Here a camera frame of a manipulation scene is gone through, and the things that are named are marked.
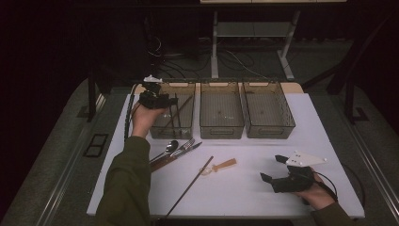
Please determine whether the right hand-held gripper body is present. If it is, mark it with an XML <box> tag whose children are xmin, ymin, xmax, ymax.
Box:
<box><xmin>271</xmin><ymin>150</ymin><xmax>328</xmax><ymax>194</ymax></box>

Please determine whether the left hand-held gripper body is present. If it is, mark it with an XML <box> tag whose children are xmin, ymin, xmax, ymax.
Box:
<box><xmin>137</xmin><ymin>74</ymin><xmax>172</xmax><ymax>110</ymax></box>

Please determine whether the brown wooden chopstick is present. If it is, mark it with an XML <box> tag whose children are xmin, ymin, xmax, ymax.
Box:
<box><xmin>160</xmin><ymin>94</ymin><xmax>194</xmax><ymax>132</ymax></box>
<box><xmin>165</xmin><ymin>155</ymin><xmax>215</xmax><ymax>218</ymax></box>

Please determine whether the smoky transparent plastic bin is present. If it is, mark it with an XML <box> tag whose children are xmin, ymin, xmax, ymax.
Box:
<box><xmin>146</xmin><ymin>80</ymin><xmax>197</xmax><ymax>140</ymax></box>
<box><xmin>242</xmin><ymin>80</ymin><xmax>296</xmax><ymax>140</ymax></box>
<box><xmin>199</xmin><ymin>80</ymin><xmax>247</xmax><ymax>140</ymax></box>

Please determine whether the person's left hand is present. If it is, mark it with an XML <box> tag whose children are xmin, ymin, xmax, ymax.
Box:
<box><xmin>130</xmin><ymin>103</ymin><xmax>169</xmax><ymax>139</ymax></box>

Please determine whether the person's right hand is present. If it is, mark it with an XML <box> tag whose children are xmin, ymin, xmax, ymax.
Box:
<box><xmin>292</xmin><ymin>172</ymin><xmax>339</xmax><ymax>211</ymax></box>

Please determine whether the steel spoon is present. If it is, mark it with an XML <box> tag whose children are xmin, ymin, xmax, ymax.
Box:
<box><xmin>149</xmin><ymin>139</ymin><xmax>180</xmax><ymax>164</ymax></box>

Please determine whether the grey metal stand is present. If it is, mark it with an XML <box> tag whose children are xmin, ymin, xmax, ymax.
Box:
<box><xmin>210</xmin><ymin>9</ymin><xmax>301</xmax><ymax>82</ymax></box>

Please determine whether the dark metal stand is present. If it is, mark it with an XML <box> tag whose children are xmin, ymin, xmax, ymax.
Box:
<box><xmin>300</xmin><ymin>12</ymin><xmax>399</xmax><ymax>125</ymax></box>

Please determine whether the left hand-held gripper cable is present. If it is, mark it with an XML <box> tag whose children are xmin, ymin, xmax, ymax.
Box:
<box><xmin>123</xmin><ymin>82</ymin><xmax>144</xmax><ymax>141</ymax></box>

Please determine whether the hand-held gripper cable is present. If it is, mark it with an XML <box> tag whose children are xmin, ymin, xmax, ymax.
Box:
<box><xmin>123</xmin><ymin>82</ymin><xmax>144</xmax><ymax>141</ymax></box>
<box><xmin>313</xmin><ymin>170</ymin><xmax>340</xmax><ymax>202</ymax></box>

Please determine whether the right hand-held gripper cable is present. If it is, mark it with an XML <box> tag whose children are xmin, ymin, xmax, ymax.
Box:
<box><xmin>313</xmin><ymin>170</ymin><xmax>340</xmax><ymax>202</ymax></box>

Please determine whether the floor cable bundle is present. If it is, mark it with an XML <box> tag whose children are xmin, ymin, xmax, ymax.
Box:
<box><xmin>146</xmin><ymin>34</ymin><xmax>271</xmax><ymax>81</ymax></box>

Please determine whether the small whisk with beige handle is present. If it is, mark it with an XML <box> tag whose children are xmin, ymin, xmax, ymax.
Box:
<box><xmin>199</xmin><ymin>158</ymin><xmax>238</xmax><ymax>176</ymax></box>

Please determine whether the wooden-handled table knife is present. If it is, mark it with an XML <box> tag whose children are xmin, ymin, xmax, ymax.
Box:
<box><xmin>150</xmin><ymin>141</ymin><xmax>203</xmax><ymax>173</ymax></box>

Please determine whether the metal floor rail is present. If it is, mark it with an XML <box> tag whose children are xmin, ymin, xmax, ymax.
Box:
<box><xmin>344</xmin><ymin>121</ymin><xmax>399</xmax><ymax>220</ymax></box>
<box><xmin>36</xmin><ymin>93</ymin><xmax>106</xmax><ymax>226</ymax></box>

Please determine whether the black rectangular floor frame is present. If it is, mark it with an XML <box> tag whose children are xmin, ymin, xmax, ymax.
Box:
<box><xmin>82</xmin><ymin>133</ymin><xmax>109</xmax><ymax>158</ymax></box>

